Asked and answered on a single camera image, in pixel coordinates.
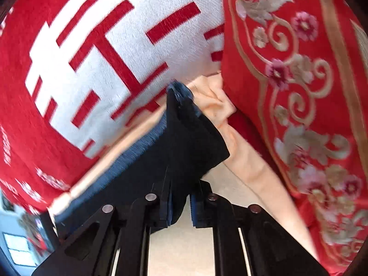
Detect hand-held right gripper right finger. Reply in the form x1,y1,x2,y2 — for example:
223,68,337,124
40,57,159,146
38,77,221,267
190,180,330,276

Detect window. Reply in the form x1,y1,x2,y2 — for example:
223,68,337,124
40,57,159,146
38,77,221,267
1,231,33,266

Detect peach bed sheet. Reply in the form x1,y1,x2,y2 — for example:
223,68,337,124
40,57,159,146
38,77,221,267
47,73,321,276

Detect red floral quilt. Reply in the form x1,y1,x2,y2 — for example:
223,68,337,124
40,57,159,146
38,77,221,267
221,0,368,275

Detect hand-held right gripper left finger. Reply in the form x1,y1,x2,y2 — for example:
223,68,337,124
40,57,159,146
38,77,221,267
32,175,179,276

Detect black and blue garment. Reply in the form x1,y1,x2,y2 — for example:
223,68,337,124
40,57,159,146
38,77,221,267
53,80,230,233

